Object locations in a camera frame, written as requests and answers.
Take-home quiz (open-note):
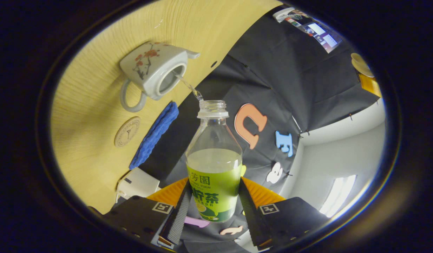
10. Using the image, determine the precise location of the computer monitor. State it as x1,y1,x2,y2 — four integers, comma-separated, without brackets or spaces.
304,21,343,54

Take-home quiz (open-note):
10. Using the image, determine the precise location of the round brown coaster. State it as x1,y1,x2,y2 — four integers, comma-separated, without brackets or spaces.
114,117,141,147

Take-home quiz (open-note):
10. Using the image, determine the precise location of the ceiling light panel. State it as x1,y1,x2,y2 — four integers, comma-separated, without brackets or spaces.
319,175,357,218

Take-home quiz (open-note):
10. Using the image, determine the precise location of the blue towel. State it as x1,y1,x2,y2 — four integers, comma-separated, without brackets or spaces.
129,102,179,170

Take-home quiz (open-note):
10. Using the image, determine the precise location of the white toaster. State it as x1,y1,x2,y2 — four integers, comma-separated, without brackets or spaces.
116,167,160,202

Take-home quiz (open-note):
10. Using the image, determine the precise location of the cream round disc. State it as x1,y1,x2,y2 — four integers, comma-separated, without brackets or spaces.
351,53,375,78

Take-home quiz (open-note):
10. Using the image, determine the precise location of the yellow box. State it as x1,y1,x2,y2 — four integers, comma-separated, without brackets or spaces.
359,73,382,98

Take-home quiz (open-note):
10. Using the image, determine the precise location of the white side table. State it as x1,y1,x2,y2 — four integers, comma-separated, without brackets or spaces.
273,7,306,24

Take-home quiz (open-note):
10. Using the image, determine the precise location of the green label water bottle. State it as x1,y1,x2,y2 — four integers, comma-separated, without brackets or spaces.
186,100,243,223

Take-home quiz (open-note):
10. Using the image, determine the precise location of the black backdrop cloth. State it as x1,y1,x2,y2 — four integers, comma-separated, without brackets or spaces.
139,5,382,253

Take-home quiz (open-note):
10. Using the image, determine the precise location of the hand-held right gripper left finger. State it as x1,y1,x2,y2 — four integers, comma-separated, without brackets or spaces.
103,177,193,248

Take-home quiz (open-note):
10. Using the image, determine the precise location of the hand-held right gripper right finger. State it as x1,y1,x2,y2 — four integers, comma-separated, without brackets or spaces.
237,176,330,251

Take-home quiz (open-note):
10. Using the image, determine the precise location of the white floral teacup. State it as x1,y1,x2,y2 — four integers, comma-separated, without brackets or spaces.
120,41,201,113

